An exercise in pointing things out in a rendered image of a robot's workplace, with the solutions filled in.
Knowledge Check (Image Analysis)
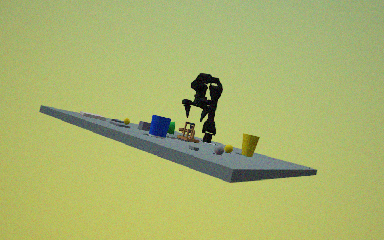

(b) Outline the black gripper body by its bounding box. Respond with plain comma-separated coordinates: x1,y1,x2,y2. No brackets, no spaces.
182,93,213,112

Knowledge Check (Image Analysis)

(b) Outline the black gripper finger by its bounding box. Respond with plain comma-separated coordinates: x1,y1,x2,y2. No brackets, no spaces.
200,111,210,122
183,105,191,118

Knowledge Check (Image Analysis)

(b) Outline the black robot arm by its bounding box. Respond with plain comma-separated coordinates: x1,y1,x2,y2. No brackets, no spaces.
191,73,223,143

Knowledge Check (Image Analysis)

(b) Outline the grey ball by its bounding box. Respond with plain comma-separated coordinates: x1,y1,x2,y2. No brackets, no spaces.
214,146,224,155

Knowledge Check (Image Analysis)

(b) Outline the blue mug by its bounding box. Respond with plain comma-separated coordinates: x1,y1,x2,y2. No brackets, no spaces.
149,115,171,139

